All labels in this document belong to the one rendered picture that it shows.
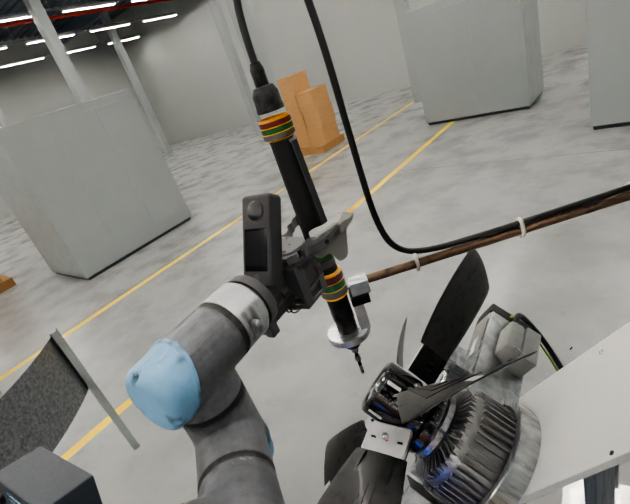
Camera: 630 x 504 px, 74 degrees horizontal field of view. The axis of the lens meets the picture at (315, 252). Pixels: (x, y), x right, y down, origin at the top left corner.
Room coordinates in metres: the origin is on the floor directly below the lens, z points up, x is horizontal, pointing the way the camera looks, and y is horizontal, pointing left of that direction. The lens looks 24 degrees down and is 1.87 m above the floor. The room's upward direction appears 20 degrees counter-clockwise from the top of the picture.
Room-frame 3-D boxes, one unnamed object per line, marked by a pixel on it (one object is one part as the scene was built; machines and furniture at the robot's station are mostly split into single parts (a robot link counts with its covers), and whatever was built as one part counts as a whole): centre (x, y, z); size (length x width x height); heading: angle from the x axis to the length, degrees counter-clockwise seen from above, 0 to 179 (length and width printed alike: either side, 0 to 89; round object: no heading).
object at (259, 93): (0.57, -0.01, 1.65); 0.04 x 0.04 x 0.46
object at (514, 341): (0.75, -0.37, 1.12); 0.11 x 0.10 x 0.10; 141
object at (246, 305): (0.42, 0.11, 1.64); 0.08 x 0.05 x 0.08; 51
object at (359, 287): (0.57, -0.02, 1.50); 0.09 x 0.07 x 0.10; 86
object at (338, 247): (0.54, -0.04, 1.63); 0.09 x 0.03 x 0.06; 120
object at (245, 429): (0.35, 0.16, 1.53); 0.11 x 0.08 x 0.11; 11
